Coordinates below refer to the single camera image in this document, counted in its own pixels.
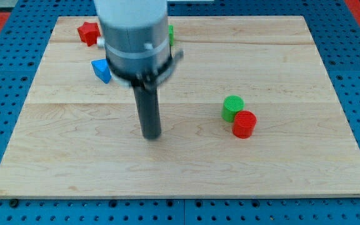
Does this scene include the red star block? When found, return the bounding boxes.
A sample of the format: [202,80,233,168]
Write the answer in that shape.
[77,22,101,46]

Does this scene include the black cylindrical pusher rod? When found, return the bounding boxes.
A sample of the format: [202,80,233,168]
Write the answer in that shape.
[133,86,161,140]

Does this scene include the green block behind arm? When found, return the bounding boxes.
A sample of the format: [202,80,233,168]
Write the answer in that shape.
[168,24,174,46]

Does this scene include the light wooden board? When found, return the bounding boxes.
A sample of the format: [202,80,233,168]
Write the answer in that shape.
[0,16,360,199]

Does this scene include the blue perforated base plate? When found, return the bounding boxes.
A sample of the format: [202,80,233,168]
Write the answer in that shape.
[0,0,360,224]

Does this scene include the green cylinder block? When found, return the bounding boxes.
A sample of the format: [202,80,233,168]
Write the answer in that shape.
[221,95,245,123]

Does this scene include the red cylinder block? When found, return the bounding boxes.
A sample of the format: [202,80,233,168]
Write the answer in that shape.
[232,111,257,139]

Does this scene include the blue triangle block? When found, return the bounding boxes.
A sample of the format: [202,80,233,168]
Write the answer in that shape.
[91,59,111,84]

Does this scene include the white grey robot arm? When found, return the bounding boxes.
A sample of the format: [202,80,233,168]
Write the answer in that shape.
[94,0,184,91]

